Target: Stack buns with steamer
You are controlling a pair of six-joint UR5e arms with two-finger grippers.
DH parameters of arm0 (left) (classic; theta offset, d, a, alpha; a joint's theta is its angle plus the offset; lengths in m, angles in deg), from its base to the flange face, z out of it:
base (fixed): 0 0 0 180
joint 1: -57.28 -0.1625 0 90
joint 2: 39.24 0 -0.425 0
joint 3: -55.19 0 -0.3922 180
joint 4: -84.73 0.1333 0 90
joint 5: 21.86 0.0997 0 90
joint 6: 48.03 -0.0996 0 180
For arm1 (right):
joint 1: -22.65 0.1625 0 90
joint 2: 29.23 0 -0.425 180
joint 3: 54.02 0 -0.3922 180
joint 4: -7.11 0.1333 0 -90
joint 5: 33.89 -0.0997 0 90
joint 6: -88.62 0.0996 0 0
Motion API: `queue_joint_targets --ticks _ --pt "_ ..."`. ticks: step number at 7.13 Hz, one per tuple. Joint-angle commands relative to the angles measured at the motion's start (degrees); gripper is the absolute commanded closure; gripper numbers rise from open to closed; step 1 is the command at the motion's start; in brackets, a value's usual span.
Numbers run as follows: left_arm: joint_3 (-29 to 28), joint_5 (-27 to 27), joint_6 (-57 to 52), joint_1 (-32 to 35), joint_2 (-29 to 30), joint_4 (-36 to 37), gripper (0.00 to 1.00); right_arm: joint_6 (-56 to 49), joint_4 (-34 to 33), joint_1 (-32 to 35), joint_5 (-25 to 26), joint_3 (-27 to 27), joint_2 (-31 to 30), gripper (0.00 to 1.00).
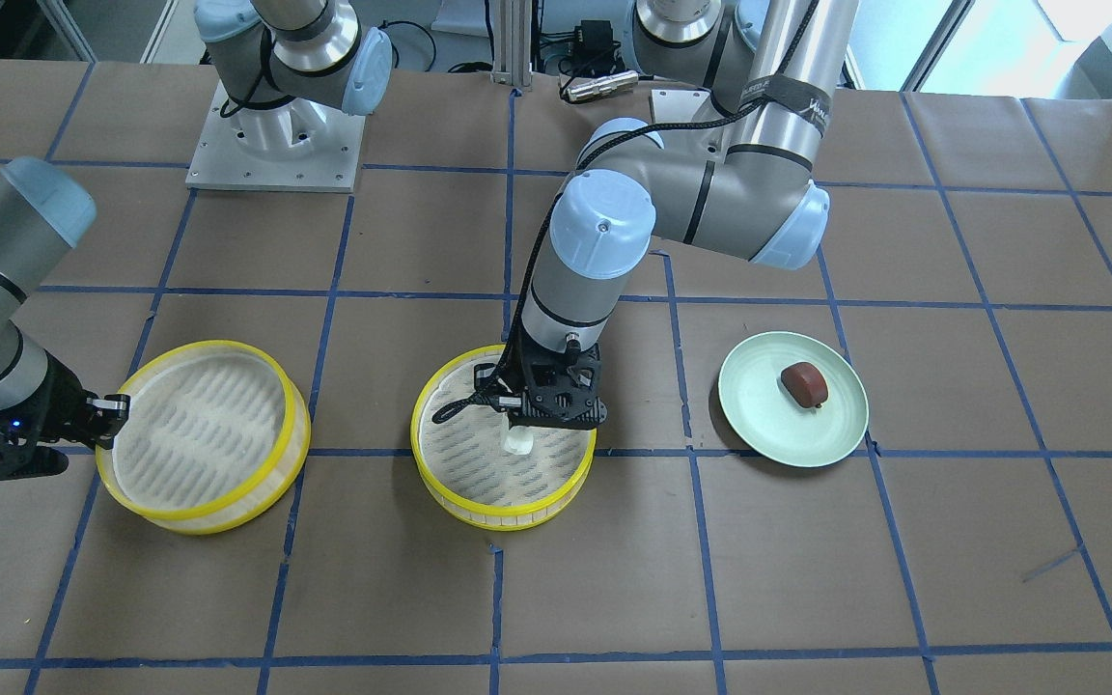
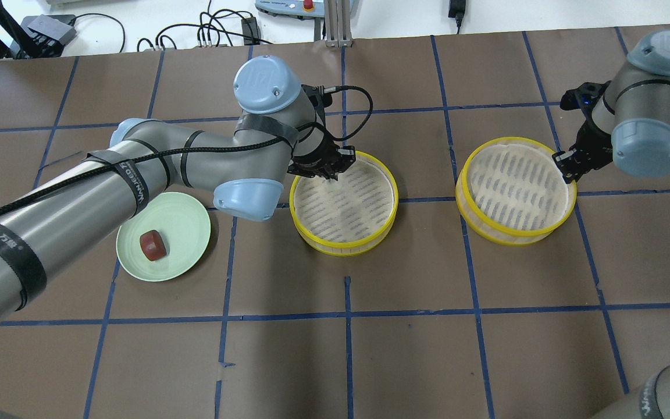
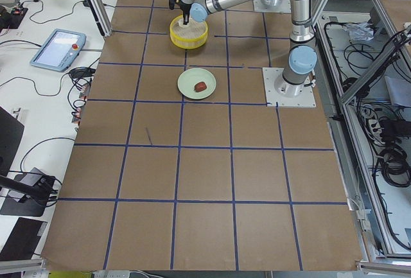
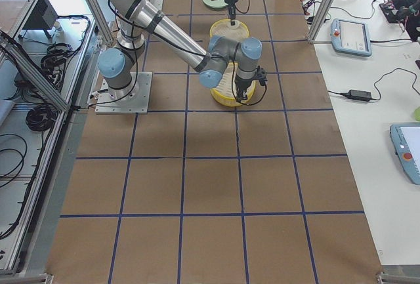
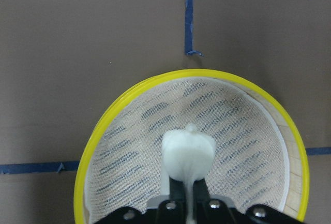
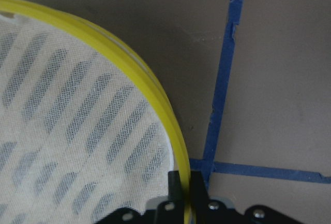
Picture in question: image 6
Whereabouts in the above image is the white steamer cloth liner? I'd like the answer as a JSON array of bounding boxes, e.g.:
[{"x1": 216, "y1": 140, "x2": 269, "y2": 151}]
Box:
[{"x1": 0, "y1": 13, "x2": 174, "y2": 224}]

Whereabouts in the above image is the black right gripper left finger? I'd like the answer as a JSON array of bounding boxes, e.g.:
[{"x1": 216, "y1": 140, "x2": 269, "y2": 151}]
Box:
[{"x1": 168, "y1": 171, "x2": 182, "y2": 201}]

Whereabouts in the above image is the yellow bamboo steamer tier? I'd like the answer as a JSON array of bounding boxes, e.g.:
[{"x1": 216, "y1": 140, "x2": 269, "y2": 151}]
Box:
[{"x1": 0, "y1": 0, "x2": 193, "y2": 224}]

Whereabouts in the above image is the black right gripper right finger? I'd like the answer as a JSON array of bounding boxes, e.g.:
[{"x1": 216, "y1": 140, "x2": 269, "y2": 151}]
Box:
[{"x1": 190, "y1": 171, "x2": 209, "y2": 203}]

